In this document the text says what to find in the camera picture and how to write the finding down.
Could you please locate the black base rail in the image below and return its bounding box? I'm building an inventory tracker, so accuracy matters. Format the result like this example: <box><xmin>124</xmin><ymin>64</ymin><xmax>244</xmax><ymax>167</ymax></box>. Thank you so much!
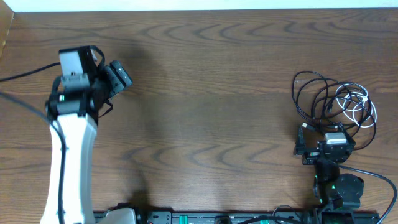
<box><xmin>94</xmin><ymin>203</ymin><xmax>379</xmax><ymax>224</ymax></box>

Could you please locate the white usb cable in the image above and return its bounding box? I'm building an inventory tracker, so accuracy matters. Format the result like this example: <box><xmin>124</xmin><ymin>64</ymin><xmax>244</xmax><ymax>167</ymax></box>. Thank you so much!
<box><xmin>335</xmin><ymin>82</ymin><xmax>378</xmax><ymax>129</ymax></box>

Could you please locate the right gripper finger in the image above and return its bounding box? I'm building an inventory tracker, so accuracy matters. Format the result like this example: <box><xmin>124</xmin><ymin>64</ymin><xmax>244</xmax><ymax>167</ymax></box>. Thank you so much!
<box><xmin>294</xmin><ymin>126</ymin><xmax>307</xmax><ymax>155</ymax></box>
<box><xmin>338</xmin><ymin>122</ymin><xmax>356</xmax><ymax>146</ymax></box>

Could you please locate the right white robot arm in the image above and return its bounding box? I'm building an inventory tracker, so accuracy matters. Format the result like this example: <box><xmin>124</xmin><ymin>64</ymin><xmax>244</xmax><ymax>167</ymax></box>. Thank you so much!
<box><xmin>294</xmin><ymin>123</ymin><xmax>364</xmax><ymax>223</ymax></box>

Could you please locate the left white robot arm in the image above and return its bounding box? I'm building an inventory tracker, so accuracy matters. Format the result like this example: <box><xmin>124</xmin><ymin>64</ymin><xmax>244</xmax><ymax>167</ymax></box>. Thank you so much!
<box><xmin>40</xmin><ymin>45</ymin><xmax>133</xmax><ymax>223</ymax></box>

